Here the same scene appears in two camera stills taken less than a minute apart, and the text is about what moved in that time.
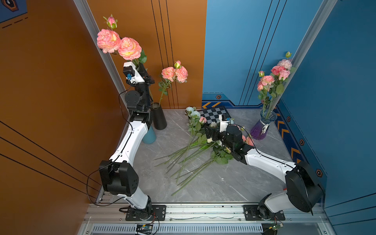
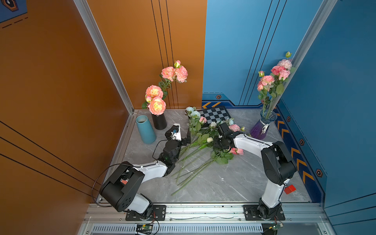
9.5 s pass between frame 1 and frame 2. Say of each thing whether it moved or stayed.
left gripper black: moved
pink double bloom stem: stayed
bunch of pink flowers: stayed
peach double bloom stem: stayed
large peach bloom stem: moved
